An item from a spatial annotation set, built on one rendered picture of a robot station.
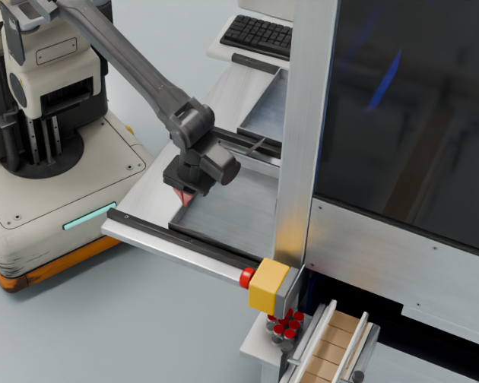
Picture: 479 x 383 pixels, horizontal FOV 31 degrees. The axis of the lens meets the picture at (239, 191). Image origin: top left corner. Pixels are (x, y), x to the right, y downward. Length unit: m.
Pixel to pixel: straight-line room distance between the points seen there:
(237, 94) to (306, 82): 0.87
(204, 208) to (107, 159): 1.04
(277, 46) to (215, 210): 0.70
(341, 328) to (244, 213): 0.38
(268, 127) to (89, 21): 0.60
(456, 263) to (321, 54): 0.43
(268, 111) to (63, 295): 1.08
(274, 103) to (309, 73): 0.85
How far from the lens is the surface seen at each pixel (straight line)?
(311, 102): 1.36
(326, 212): 1.51
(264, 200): 1.93
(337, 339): 1.65
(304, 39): 1.30
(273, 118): 2.13
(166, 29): 3.95
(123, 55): 1.67
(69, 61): 2.45
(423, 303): 1.59
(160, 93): 1.65
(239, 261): 1.79
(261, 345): 1.69
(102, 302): 2.86
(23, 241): 2.72
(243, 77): 2.25
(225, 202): 1.92
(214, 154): 1.67
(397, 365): 1.77
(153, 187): 1.96
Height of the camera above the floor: 2.27
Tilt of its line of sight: 46 degrees down
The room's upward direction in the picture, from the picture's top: 3 degrees clockwise
